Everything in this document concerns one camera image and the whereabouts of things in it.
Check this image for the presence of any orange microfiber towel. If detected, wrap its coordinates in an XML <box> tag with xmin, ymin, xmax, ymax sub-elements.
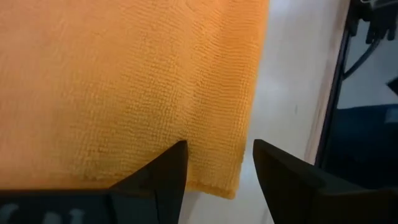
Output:
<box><xmin>0</xmin><ymin>0</ymin><xmax>270</xmax><ymax>200</ymax></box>

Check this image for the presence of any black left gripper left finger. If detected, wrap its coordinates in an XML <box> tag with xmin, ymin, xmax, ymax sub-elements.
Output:
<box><xmin>0</xmin><ymin>140</ymin><xmax>189</xmax><ymax>224</ymax></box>

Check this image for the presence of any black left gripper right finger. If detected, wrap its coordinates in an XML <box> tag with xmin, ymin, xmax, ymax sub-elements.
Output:
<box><xmin>252</xmin><ymin>139</ymin><xmax>398</xmax><ymax>224</ymax></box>

